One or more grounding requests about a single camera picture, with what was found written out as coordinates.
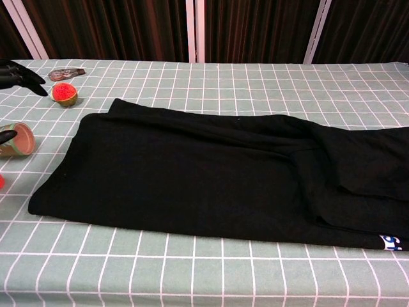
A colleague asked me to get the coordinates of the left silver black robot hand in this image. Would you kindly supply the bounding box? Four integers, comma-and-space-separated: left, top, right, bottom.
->
0, 58, 49, 145

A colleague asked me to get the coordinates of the red ball in green shell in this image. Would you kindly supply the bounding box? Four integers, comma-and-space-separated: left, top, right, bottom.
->
50, 82, 78, 108

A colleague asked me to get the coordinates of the green white checked tablecloth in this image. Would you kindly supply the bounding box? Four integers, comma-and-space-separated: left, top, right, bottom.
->
0, 59, 409, 307

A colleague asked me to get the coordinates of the dark brown pleated curtain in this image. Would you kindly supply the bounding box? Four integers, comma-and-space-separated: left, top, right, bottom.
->
314, 0, 409, 63
204, 0, 320, 63
0, 0, 33, 61
22, 0, 189, 63

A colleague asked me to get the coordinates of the white slanted frame post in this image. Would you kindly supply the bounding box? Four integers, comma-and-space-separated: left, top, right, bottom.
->
304, 0, 333, 63
1, 0, 49, 61

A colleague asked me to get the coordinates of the black T-shirt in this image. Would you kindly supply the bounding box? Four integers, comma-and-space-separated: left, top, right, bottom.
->
27, 98, 409, 252

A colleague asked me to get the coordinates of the white upright frame post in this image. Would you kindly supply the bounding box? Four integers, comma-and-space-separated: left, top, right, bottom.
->
195, 0, 206, 63
185, 0, 196, 63

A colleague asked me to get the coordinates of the green paper cup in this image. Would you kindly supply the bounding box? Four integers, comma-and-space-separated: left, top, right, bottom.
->
0, 122, 35, 158

